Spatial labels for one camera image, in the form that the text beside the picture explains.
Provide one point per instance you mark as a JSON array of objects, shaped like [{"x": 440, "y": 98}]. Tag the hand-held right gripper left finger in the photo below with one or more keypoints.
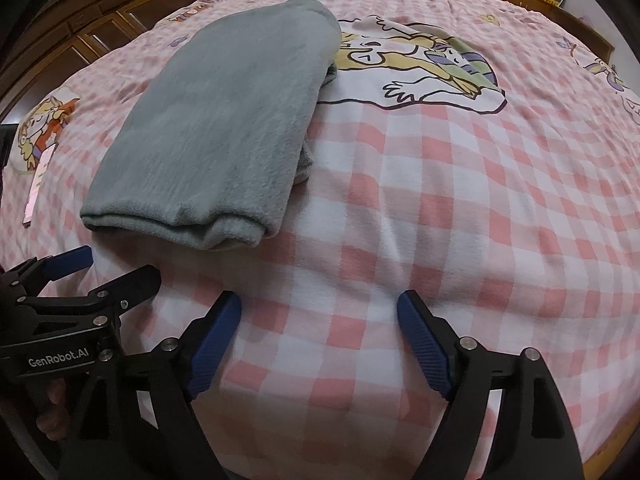
[{"x": 217, "y": 342}]

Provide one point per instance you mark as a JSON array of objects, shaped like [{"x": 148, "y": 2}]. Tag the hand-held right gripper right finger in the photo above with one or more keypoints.
[{"x": 425, "y": 342}]

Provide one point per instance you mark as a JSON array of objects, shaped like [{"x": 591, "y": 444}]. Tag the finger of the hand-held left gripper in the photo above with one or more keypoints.
[
  {"x": 70, "y": 260},
  {"x": 130, "y": 285}
]

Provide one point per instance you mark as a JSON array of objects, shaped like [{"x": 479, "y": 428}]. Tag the grey pants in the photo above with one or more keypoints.
[{"x": 215, "y": 125}]

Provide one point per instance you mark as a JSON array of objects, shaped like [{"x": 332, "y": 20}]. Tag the person's left hand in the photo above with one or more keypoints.
[{"x": 55, "y": 410}]

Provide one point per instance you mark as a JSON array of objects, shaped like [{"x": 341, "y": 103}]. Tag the pink checked cartoon blanket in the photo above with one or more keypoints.
[{"x": 400, "y": 200}]

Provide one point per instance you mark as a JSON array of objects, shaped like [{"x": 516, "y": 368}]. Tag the dark wooden wardrobe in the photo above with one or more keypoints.
[{"x": 75, "y": 30}]

